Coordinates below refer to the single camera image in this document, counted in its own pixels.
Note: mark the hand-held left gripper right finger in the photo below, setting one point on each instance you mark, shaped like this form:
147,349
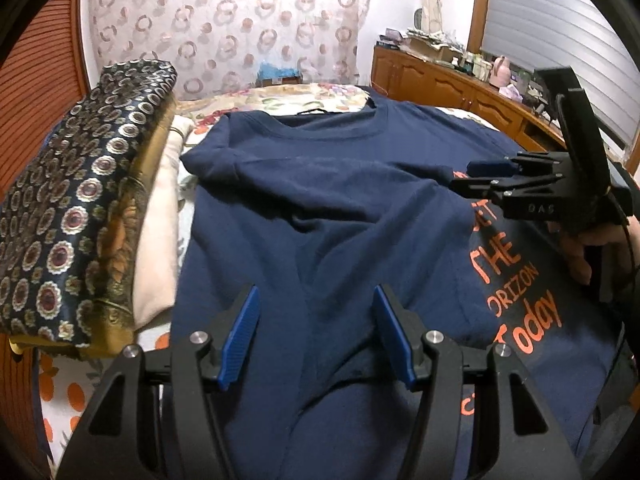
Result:
395,345

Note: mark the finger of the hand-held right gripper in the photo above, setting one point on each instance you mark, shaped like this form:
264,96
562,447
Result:
475,186
487,166

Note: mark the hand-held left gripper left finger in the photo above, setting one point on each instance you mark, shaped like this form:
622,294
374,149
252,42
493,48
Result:
240,340

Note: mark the navy T-shirt with orange print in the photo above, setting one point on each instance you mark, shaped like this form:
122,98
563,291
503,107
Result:
325,210

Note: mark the person's right hand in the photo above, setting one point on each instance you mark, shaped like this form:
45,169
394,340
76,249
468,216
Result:
575,260

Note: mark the pink plastic bag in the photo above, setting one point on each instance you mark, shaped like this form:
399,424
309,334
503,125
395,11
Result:
511,91

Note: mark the black desk clutter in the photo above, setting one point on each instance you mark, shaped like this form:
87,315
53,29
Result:
537,97

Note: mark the wooden side cabinet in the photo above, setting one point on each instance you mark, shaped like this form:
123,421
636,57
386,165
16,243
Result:
450,82

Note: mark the pink bottle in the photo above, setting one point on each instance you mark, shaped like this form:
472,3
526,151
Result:
500,72

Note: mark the row of small bottles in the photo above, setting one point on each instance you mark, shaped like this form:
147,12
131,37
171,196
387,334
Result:
470,64

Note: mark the pile of papers and boxes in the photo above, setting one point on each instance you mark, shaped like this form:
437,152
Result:
420,42

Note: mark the grey window blind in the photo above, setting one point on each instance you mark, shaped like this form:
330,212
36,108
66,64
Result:
550,20

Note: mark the golden folded blanket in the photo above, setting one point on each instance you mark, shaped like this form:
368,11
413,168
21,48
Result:
122,240

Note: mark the beige floral fleece blanket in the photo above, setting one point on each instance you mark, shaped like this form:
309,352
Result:
325,95

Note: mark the orange fruit print bedsheet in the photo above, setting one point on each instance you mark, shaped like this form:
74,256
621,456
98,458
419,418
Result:
65,390

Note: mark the person's dark clothing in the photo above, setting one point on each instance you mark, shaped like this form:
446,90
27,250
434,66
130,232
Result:
625,360

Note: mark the navy medallion patterned folded blanket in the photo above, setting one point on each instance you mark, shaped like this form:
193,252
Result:
75,185

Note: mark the blue bundle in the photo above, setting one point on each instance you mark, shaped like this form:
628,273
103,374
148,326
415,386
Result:
275,74

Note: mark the circle patterned headboard cloth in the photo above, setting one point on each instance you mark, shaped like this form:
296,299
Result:
225,25

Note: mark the wooden louvered wardrobe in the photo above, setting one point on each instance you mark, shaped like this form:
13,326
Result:
35,85

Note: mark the wooden window frame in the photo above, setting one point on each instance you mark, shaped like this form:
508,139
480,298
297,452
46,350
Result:
479,5

